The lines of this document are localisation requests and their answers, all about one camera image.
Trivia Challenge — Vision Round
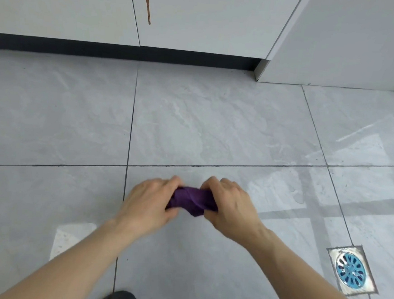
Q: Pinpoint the person's right hand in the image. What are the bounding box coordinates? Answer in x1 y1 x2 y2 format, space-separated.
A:
195 175 274 253

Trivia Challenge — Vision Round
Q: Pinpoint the person's left hand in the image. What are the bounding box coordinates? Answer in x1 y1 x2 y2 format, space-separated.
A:
113 172 186 240

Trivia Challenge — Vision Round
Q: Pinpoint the purple cloth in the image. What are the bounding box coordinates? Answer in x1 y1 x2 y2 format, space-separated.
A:
165 185 220 219

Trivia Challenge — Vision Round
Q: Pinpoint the person's right forearm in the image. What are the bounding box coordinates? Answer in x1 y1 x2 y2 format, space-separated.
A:
245 227 394 299

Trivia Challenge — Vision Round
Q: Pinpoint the person's left forearm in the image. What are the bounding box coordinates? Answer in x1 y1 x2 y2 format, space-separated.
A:
0 207 151 299

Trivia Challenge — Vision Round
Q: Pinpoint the blue round drain strainer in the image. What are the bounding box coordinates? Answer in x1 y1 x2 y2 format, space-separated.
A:
334 252 369 288

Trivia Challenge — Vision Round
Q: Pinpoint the black cabinet toe kick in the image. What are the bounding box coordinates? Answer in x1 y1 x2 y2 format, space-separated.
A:
0 33 263 72

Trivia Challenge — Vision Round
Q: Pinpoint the white stained cabinet door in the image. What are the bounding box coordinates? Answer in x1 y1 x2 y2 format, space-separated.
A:
123 0 304 63

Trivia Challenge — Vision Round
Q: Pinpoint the brown drip stain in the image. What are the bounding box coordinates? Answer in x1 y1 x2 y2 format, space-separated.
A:
142 0 153 26

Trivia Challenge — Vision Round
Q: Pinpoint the white cabinet side panel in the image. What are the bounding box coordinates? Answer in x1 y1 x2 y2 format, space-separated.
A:
253 0 394 93

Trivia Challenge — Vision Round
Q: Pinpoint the steel floor drain frame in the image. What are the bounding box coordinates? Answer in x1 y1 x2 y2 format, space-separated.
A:
323 243 382 299

